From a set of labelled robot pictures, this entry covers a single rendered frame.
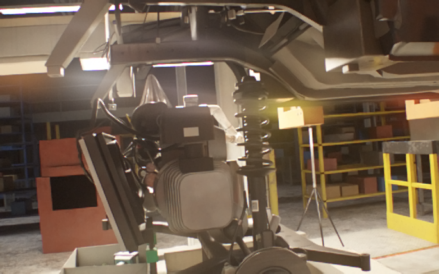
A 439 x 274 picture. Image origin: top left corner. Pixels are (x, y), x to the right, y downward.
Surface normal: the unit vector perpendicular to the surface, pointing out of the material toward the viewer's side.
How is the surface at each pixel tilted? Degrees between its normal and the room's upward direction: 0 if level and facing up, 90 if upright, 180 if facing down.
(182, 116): 79
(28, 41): 90
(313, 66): 103
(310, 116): 90
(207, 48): 90
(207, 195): 90
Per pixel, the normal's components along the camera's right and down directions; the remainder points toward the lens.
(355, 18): -0.98, 0.07
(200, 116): 0.18, -0.22
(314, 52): 0.04, 0.28
